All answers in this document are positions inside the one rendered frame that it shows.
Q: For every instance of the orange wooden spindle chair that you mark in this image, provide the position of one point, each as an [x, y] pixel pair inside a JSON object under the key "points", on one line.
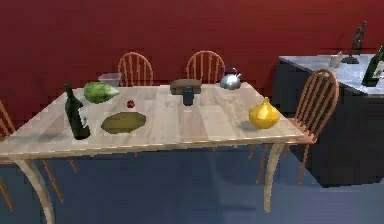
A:
{"points": [[135, 70], [205, 66], [6, 128], [316, 96]]}

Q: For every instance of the clear grey bowl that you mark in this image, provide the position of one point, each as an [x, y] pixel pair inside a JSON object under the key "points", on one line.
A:
{"points": [[110, 79]]}

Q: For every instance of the light wooden dining table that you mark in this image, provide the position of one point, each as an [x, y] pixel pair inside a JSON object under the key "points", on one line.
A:
{"points": [[186, 120]]}

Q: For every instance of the dark grey cup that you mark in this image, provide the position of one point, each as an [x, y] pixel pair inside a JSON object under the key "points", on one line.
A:
{"points": [[188, 96]]}

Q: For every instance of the brown bread loaf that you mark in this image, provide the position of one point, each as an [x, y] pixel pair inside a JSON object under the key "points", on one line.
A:
{"points": [[185, 85]]}

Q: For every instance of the small red tomato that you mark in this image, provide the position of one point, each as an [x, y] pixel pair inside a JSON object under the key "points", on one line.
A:
{"points": [[130, 104]]}

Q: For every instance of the olive green flat plate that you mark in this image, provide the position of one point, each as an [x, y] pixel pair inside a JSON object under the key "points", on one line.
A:
{"points": [[123, 122]]}

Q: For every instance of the green lettuce head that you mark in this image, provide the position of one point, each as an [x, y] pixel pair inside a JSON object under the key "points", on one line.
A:
{"points": [[98, 92]]}

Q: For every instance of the dark green wine bottle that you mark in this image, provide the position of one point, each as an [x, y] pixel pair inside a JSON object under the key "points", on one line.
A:
{"points": [[374, 68], [76, 116]]}

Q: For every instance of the black counter with marble top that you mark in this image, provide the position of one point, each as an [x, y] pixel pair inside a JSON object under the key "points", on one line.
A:
{"points": [[346, 133]]}

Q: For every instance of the dark bronze statue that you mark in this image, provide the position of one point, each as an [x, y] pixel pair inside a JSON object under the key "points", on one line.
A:
{"points": [[356, 41]]}

